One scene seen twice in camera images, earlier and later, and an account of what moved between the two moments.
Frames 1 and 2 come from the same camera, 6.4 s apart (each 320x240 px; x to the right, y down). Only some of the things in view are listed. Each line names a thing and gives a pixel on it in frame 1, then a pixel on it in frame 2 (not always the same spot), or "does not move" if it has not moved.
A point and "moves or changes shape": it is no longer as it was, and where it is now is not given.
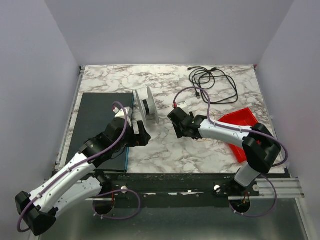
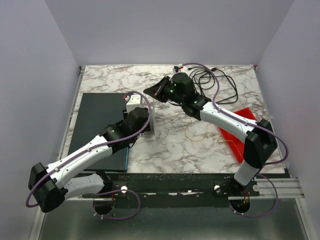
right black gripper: [178, 122] to [163, 88]
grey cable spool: [147, 105] moves or changes shape
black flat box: [95, 112] does not move
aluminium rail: [286, 187] does not move
